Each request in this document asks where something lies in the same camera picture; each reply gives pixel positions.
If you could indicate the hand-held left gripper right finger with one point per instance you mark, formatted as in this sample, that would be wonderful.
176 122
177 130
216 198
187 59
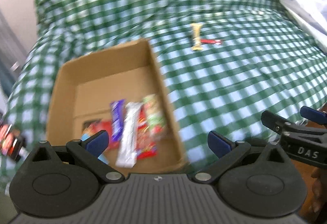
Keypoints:
218 144

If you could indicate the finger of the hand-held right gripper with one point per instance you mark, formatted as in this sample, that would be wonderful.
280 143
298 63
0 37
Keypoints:
313 114
274 121

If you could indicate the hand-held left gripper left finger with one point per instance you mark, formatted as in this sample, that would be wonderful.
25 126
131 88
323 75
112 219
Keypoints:
98 143

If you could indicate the light blue snack stick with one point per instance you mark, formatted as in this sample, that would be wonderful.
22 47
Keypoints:
103 158

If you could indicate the small red candy bar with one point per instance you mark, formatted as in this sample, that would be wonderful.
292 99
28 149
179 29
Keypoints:
102 126

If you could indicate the brown chocolate biscuit pack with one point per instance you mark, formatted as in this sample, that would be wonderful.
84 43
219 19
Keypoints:
86 123

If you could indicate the purple snack bar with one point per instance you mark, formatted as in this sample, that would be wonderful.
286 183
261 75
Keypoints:
117 121

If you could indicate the long white sachet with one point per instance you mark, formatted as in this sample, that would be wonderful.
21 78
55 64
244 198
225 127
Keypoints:
127 137

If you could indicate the red snack packet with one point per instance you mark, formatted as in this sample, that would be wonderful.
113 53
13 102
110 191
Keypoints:
144 142

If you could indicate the clear peanut pack green label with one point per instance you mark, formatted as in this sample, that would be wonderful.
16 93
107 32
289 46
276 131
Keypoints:
155 119

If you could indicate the cardboard box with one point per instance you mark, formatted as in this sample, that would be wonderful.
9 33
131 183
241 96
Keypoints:
102 73

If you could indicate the green checkered bedsheet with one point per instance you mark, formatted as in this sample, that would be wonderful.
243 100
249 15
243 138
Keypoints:
230 81

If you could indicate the black smartphone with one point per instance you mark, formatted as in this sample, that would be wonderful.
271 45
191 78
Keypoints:
9 139

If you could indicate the thin red snack stick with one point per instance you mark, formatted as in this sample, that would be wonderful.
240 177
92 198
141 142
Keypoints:
210 41

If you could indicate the cream snack bar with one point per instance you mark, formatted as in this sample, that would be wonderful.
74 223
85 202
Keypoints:
196 36

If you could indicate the grey curtain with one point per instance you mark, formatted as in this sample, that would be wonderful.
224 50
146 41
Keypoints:
10 35

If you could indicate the white wall clip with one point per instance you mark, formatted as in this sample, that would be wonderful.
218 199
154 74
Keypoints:
15 66

